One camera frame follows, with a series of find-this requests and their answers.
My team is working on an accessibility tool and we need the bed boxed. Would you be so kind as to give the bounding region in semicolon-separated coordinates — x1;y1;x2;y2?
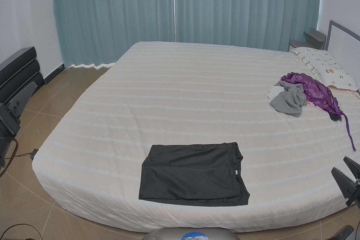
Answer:
31;19;360;234

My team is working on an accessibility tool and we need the grey garment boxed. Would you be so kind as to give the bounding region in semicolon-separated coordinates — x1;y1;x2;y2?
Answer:
269;84;308;117

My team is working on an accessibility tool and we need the purple garment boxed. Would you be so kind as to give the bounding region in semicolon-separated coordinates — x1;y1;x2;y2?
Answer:
281;72;357;152

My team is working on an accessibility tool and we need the grey bedside table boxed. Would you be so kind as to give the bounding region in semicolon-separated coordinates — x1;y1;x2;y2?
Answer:
289;27;327;51

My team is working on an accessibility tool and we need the white printed pillow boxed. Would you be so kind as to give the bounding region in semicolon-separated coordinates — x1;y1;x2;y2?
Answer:
291;47;360;92

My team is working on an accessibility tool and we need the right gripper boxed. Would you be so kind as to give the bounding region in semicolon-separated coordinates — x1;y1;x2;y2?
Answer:
331;156;360;207

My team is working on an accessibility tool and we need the black cable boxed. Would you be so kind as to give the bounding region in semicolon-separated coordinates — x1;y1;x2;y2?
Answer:
0;136;19;177
0;223;43;240

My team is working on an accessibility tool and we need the black chest of drawers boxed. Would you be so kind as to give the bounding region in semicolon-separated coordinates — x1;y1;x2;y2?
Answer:
0;47;45;106

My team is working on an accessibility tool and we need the black T-shirt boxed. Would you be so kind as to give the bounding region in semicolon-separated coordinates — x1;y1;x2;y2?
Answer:
138;142;251;207

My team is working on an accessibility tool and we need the black mesh garment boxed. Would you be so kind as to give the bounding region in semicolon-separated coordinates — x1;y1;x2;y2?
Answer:
328;112;345;123

